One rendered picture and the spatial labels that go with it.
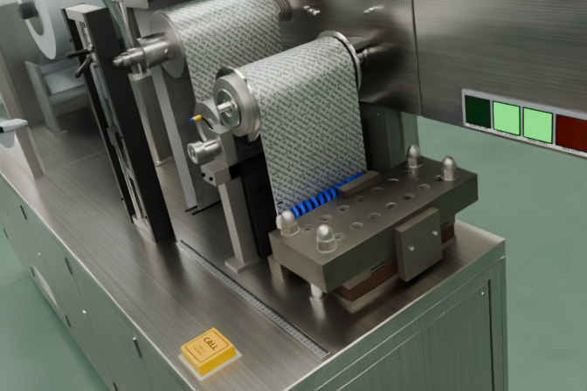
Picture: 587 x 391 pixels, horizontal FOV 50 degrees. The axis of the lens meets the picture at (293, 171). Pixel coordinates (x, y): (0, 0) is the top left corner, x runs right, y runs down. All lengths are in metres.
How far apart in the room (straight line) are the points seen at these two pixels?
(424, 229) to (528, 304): 1.46
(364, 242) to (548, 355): 1.39
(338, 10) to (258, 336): 0.69
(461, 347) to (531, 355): 1.05
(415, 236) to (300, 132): 0.29
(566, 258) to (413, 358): 1.69
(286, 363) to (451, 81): 0.58
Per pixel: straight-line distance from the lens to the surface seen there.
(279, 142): 1.17
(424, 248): 1.19
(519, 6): 1.06
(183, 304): 1.27
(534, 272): 2.76
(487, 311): 1.37
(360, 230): 1.12
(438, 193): 1.22
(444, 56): 1.19
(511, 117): 1.12
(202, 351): 1.11
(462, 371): 1.39
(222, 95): 1.16
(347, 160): 1.29
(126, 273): 1.42
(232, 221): 1.27
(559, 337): 2.47
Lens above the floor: 1.62
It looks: 26 degrees down
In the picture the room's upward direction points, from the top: 10 degrees counter-clockwise
